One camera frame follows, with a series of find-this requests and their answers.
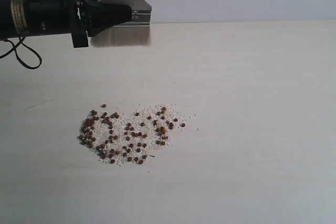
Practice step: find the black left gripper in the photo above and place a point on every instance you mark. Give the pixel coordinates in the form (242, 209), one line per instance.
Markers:
(57, 17)

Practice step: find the wooden paint brush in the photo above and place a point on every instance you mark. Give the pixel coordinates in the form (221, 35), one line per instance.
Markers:
(135, 30)

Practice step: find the pile of brown pellets and rice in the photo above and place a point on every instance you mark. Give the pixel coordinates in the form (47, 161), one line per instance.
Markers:
(120, 137)

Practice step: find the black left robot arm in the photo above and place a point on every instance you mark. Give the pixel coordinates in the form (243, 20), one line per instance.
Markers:
(13, 19)

